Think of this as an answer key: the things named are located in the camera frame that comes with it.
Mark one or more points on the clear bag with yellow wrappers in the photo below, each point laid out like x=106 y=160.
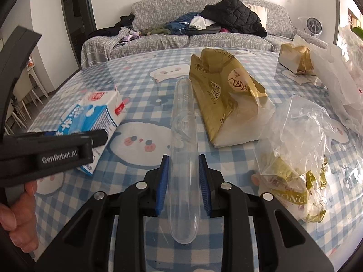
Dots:
x=297 y=147

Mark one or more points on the grey sofa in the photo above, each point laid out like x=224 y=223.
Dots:
x=158 y=14

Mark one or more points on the beige pillow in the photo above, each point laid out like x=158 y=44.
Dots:
x=259 y=12

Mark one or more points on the person's left hand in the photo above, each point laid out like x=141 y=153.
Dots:
x=25 y=221

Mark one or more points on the olive garment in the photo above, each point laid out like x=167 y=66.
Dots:
x=156 y=30

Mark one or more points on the black garment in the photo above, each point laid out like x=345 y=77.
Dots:
x=113 y=29

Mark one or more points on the black quilted jacket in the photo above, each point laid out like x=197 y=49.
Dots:
x=232 y=14

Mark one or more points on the white cloth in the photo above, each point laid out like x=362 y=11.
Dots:
x=201 y=22

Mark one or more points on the blue garment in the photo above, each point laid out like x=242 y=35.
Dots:
x=181 y=24

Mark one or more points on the yellow paper bag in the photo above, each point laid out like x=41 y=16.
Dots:
x=215 y=104

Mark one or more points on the dark door frame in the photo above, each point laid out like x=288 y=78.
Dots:
x=76 y=19

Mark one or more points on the white fan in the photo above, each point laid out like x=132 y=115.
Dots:
x=312 y=27

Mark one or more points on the green plant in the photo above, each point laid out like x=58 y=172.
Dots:
x=358 y=31

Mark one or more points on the white plastic bag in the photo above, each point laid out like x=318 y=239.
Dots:
x=334 y=73

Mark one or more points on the striped cloth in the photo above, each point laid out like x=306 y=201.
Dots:
x=127 y=38

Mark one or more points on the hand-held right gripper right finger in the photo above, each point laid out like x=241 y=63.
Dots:
x=204 y=187

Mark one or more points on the brown tissue pack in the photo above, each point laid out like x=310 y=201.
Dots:
x=295 y=56

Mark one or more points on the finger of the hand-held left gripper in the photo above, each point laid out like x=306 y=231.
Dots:
x=14 y=70
x=56 y=140

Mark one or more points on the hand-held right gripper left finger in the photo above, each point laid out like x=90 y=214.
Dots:
x=162 y=187

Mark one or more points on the clear plastic case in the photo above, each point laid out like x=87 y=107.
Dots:
x=183 y=136

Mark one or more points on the blue and white milk carton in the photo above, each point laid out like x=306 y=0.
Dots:
x=90 y=113

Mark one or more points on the white dining chair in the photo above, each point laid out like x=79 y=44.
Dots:
x=31 y=90
x=14 y=110

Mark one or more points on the blue checked printed tablecloth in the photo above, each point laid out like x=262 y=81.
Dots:
x=141 y=70

